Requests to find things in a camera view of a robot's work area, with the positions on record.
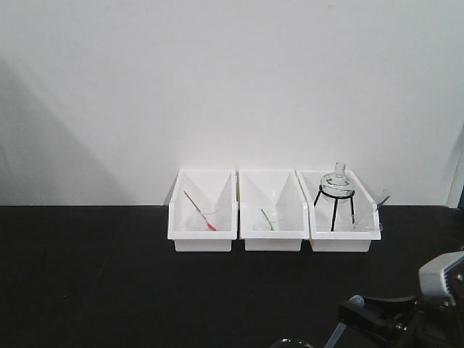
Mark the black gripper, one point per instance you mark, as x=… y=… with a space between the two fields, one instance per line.
x=406 y=321

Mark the clear plastic pipette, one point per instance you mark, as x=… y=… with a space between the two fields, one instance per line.
x=356 y=300

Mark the clear glass beaker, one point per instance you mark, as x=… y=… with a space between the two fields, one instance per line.
x=293 y=343

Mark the white right storage bin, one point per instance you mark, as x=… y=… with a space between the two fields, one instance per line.
x=347 y=237

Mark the white storage bin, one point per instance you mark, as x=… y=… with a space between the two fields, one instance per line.
x=272 y=190
x=206 y=187
x=347 y=237

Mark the blue tipped pipette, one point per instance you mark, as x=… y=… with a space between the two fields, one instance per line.
x=382 y=198

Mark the clear round glass flask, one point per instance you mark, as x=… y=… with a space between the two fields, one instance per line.
x=337 y=183

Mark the green tipped pipette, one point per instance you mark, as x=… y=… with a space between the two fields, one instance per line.
x=268 y=220

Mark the white middle storage bin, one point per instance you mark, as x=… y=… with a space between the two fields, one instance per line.
x=272 y=190

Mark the red tipped pipette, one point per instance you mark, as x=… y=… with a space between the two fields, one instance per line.
x=208 y=224

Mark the small beaker in left bin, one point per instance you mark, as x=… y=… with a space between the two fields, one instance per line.
x=211 y=212

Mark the white left storage bin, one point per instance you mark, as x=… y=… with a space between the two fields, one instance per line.
x=206 y=187

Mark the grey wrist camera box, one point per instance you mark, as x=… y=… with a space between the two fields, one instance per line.
x=433 y=276

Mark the black wire tripod stand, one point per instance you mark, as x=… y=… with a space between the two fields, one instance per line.
x=334 y=210

